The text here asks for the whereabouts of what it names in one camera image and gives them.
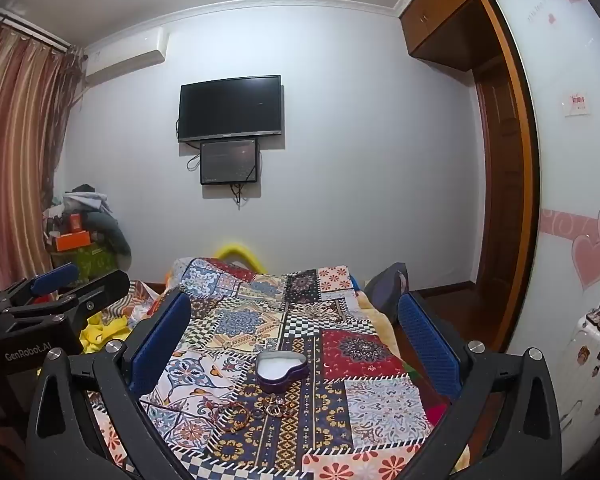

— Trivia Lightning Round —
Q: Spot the yellow padded rail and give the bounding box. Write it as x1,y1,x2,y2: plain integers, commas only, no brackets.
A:
215,242,261,276

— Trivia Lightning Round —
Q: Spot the yellow cloth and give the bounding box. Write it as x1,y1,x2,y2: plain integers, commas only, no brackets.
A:
80,305,141,356

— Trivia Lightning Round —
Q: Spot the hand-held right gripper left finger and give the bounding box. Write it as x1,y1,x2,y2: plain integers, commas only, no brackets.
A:
25,291,216,480

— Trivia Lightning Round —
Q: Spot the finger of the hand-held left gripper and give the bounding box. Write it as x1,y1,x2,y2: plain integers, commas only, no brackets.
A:
2,270,131,332
0,263,80,309

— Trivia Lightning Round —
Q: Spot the green patterned box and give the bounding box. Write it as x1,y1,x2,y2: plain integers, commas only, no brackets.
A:
50,244,118,282

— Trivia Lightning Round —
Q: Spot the red bead bracelet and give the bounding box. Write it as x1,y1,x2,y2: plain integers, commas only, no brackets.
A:
219,400,253,434

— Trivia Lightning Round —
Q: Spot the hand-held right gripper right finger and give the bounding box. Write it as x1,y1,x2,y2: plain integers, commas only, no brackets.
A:
397,291,563,480

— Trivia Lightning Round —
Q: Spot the white air conditioner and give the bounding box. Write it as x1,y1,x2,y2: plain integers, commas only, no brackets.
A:
83,28,170,80

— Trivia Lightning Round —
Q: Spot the wooden door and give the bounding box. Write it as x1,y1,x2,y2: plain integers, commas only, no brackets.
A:
472,57,528,341

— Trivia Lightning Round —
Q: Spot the purple heart-shaped tin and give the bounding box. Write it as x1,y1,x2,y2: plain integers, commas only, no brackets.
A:
256,351,310,395

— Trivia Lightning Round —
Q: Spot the wooden overhead cabinet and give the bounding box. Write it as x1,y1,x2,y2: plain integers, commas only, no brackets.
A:
399,0,511,73

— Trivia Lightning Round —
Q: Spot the grey garment pile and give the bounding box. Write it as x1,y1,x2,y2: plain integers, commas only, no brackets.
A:
62,185,133,271

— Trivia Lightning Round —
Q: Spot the black wall television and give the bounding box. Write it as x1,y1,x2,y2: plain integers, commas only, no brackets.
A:
178,75,284,143

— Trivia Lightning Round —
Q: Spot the white curtain rail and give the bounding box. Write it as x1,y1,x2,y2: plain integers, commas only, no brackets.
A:
0,5,73,55

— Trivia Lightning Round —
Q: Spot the striped brown curtain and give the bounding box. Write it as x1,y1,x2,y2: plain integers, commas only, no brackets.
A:
0,15,86,293

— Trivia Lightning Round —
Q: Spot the dark bag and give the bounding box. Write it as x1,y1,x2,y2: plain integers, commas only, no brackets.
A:
364,262,411,323

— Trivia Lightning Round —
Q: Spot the orange box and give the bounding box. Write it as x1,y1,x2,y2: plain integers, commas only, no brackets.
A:
52,230,92,252

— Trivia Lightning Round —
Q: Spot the white stickered suitcase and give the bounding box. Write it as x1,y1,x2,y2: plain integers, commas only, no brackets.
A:
555,310,600,441

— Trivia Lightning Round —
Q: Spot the yellow fleece blanket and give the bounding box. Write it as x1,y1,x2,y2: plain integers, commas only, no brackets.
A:
352,287,403,361

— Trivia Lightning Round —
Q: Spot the patchwork printed blanket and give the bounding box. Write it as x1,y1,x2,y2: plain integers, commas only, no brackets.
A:
87,257,473,480

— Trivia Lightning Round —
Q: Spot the small black wall monitor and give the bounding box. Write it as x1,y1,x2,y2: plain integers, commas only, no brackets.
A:
200,138,259,186

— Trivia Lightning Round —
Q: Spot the red white door sticker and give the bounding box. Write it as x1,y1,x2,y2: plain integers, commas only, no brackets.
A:
562,92,592,117

